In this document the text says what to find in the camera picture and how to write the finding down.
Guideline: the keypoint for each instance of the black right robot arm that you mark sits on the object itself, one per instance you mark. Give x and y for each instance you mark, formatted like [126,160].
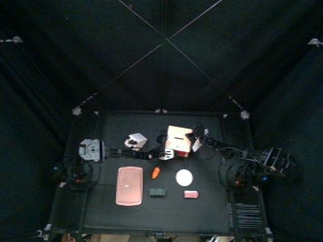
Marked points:
[269,159]

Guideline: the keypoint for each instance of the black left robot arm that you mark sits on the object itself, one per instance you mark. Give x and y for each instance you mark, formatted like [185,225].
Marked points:
[94,150]

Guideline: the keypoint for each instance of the orange toy carrot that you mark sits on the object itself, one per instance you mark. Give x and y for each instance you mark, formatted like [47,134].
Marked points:
[157,172]

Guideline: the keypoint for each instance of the white cube toy box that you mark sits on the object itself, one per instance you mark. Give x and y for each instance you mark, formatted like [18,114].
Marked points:
[138,139]

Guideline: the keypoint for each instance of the white oval plate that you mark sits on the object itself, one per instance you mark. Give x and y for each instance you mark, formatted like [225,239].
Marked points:
[185,177]

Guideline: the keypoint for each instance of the dark green block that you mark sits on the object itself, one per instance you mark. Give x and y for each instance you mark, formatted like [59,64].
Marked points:
[158,192]

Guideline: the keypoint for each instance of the pink rectangular tray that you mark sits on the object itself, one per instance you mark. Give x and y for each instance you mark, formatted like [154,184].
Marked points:
[130,186]

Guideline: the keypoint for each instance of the small pink red box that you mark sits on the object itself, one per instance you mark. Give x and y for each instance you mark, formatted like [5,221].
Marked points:
[191,194]

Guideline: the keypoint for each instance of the white printed label sheet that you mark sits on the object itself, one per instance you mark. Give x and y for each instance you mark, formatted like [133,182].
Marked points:
[249,215]

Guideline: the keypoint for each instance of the silver frame middle bracket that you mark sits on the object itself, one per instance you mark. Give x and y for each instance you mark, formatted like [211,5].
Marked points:
[161,111]

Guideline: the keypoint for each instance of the silver frame corner bracket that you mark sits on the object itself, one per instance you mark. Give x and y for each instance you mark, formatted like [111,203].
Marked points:
[314,42]
[245,114]
[77,110]
[17,40]

